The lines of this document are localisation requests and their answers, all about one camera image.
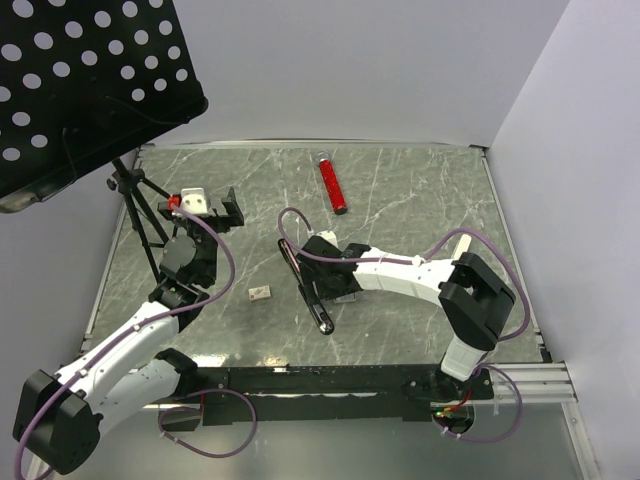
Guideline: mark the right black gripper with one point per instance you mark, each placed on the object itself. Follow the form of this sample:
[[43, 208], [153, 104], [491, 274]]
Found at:
[[323, 291]]

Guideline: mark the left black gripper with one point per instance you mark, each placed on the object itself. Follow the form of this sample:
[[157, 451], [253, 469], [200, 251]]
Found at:
[[233, 216]]

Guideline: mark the black stapler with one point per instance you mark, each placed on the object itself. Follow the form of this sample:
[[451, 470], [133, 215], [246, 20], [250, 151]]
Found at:
[[307, 291]]

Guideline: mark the white staple box sleeve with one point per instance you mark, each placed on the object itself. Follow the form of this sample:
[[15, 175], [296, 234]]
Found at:
[[259, 293]]

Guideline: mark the white stapler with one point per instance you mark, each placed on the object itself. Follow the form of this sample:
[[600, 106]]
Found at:
[[462, 246]]

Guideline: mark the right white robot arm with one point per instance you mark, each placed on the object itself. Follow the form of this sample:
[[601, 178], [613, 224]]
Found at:
[[475, 300]]

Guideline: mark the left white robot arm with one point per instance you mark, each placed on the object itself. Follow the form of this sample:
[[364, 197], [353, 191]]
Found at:
[[62, 417]]

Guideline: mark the red cylindrical tube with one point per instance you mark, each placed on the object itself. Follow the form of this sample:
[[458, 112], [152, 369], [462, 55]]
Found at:
[[330, 179]]

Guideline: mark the black tripod stand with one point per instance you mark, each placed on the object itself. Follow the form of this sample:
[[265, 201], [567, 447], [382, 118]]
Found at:
[[126, 182]]

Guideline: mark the black perforated music stand desk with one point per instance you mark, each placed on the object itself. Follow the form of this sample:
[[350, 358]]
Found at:
[[83, 83]]

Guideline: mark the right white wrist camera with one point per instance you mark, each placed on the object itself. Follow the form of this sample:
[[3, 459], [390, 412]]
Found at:
[[328, 236]]

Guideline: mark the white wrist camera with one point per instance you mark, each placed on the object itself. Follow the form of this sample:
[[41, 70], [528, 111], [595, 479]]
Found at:
[[191, 200], [328, 236]]

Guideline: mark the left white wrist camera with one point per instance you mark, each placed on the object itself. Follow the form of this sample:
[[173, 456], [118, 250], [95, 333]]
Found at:
[[191, 200]]

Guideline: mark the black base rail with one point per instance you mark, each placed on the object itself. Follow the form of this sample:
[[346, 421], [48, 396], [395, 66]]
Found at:
[[306, 393]]

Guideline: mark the aluminium frame rail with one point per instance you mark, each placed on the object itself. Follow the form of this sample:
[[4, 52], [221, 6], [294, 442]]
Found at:
[[540, 383]]

